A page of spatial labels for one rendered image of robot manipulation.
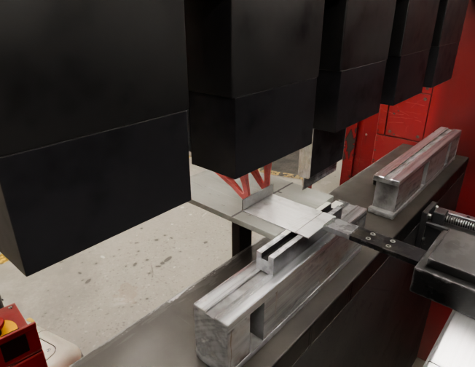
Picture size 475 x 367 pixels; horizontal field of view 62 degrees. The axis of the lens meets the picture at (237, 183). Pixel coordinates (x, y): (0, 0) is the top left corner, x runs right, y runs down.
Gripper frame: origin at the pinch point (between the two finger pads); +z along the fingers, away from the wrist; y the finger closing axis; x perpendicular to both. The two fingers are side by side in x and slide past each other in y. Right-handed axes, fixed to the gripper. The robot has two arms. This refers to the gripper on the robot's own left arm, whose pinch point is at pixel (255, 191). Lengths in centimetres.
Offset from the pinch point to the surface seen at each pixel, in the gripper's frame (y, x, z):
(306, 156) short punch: -3.5, -15.1, -3.9
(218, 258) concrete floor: 84, 127, 49
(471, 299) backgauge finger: -5.0, -31.4, 17.0
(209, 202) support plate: -6.1, 5.7, -1.0
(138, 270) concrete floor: 48, 150, 37
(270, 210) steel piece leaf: -1.9, -3.5, 3.5
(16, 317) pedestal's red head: -34, 38, 7
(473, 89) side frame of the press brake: 86, -16, 0
